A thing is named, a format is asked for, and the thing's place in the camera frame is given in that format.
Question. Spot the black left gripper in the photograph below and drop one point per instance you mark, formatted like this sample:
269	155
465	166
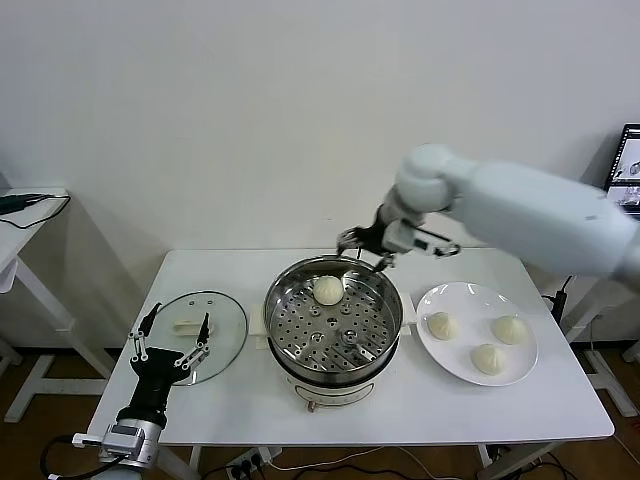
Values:
152	367

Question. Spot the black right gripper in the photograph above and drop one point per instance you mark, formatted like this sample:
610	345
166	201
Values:
374	234

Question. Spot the white steamed baozi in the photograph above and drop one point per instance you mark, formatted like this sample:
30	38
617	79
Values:
489	358
327	291
442	326
510	330

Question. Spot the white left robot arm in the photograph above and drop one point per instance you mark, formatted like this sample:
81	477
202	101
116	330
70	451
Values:
122	474

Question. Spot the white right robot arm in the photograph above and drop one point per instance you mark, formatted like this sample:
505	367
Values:
525	210

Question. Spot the stainless steel steamer basket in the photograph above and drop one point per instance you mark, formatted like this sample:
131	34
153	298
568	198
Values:
300	345

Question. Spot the white round plate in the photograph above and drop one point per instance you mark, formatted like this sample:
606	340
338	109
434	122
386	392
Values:
465	300

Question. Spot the white table leg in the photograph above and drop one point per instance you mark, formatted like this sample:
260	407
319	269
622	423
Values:
195	460
483	460

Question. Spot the white floor power strip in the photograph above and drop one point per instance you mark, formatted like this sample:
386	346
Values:
250	462

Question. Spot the white electric cooking pot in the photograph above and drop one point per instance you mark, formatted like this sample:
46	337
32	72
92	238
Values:
330	392

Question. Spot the laptop screen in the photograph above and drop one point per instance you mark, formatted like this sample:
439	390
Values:
625	170

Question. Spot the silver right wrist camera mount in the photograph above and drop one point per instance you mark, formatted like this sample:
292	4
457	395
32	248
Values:
407	239

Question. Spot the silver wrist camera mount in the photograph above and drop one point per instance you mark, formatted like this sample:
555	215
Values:
407	239
127	440

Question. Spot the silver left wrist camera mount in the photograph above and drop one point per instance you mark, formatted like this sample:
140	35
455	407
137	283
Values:
127	440

